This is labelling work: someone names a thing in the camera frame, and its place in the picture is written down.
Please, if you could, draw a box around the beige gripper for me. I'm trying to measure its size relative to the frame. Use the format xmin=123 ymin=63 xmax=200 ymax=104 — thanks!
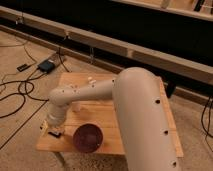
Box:
xmin=46 ymin=114 xmax=66 ymax=138

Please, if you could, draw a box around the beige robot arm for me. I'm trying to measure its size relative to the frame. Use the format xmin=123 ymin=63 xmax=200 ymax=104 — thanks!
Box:
xmin=46 ymin=67 xmax=181 ymax=171

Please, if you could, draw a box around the dark red bowl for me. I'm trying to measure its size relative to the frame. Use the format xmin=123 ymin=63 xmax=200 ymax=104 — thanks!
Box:
xmin=73 ymin=124 xmax=103 ymax=153

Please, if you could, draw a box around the black power adapter box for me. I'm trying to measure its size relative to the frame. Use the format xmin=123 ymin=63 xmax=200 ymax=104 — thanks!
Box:
xmin=38 ymin=60 xmax=55 ymax=73

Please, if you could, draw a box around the small black device on floor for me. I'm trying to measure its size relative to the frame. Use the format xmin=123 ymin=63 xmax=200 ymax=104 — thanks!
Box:
xmin=17 ymin=64 xmax=30 ymax=72

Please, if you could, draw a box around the wooden shelf beam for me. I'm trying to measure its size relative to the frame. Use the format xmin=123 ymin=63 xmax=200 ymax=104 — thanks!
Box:
xmin=0 ymin=5 xmax=213 ymax=86

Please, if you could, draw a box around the black cable at right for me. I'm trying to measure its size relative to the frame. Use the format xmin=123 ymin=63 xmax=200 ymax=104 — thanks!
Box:
xmin=200 ymin=94 xmax=213 ymax=140

